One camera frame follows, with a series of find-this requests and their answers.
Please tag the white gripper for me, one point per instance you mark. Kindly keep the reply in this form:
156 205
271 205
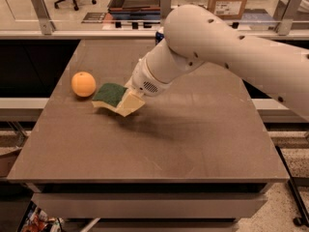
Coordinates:
144 78

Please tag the green and yellow sponge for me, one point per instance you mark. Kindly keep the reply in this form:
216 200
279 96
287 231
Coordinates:
109 96

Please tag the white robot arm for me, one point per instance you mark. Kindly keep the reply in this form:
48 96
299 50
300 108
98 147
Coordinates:
194 36

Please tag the orange fruit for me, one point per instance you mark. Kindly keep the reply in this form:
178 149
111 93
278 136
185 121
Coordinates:
83 84

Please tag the blue pepsi soda can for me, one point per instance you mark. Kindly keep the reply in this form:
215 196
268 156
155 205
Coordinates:
159 35

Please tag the cardboard box with label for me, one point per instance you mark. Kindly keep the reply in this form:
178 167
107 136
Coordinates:
227 9

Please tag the colourful clutter under table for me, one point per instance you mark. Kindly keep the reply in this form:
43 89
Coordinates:
37 220

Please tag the middle metal glass bracket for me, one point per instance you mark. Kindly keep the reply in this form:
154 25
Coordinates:
165 8

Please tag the metal glass bracket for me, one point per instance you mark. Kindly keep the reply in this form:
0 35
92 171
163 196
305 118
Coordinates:
45 22
165 8
286 13

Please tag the left metal glass bracket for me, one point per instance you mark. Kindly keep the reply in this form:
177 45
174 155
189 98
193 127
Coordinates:
45 22

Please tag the right metal glass bracket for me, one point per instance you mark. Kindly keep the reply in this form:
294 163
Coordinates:
286 13

